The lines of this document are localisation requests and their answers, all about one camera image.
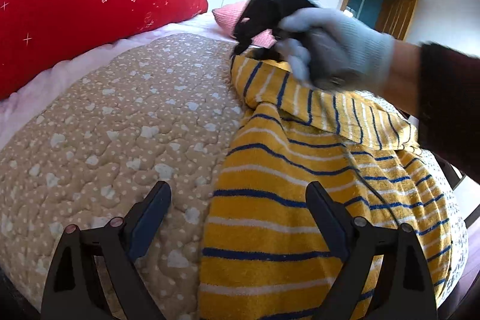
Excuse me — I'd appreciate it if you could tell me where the yellow striped knit sweater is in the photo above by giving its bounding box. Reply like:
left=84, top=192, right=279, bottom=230
left=198, top=56, right=452, bottom=319

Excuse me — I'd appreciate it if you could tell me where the dark sleeved right forearm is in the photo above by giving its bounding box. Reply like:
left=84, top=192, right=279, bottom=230
left=381, top=40, right=479, bottom=182

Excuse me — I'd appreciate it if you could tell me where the grey gloved right hand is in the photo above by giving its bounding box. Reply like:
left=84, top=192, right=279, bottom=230
left=276, top=7, right=395, bottom=94

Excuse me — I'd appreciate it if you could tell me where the pink pillow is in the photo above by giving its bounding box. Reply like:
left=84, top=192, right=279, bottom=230
left=211, top=0, right=278, bottom=50

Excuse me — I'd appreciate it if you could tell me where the brown wooden door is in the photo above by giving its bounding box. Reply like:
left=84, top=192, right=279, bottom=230
left=374, top=0, right=418, bottom=40

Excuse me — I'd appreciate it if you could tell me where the beige quilted bedspread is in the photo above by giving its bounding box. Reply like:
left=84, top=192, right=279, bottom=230
left=0, top=32, right=470, bottom=320

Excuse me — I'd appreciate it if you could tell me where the white bed sheet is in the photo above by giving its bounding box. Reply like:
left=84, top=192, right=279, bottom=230
left=1, top=13, right=233, bottom=146

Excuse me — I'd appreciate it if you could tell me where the red embroidered pillow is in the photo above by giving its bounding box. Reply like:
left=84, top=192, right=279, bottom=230
left=1, top=0, right=208, bottom=98

